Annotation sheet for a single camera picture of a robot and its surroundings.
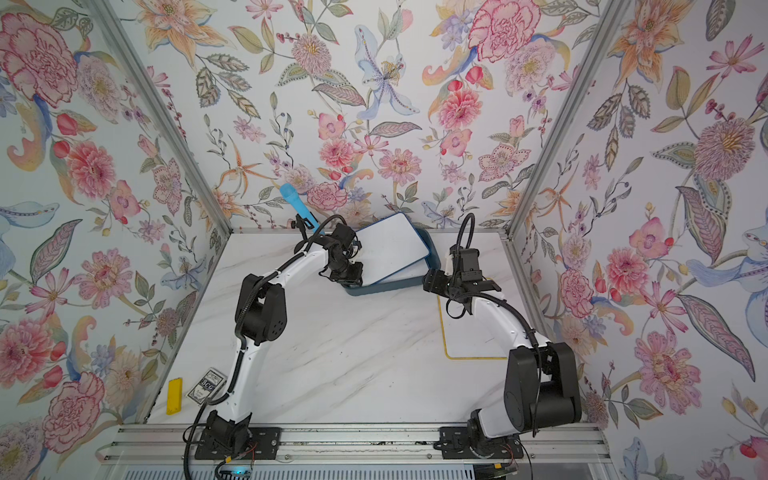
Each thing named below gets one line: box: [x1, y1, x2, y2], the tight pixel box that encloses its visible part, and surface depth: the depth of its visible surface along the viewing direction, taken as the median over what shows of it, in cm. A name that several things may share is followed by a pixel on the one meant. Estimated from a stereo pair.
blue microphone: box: [279, 183, 325, 235], surface depth 96 cm
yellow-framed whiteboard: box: [438, 295, 508, 360], surface depth 93 cm
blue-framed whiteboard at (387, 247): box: [353, 212, 430, 286], surface depth 113 cm
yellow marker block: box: [166, 377, 183, 416], surface depth 82 cm
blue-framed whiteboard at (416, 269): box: [371, 254, 429, 285], surface depth 109 cm
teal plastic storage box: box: [344, 227, 442, 296], surface depth 105 cm
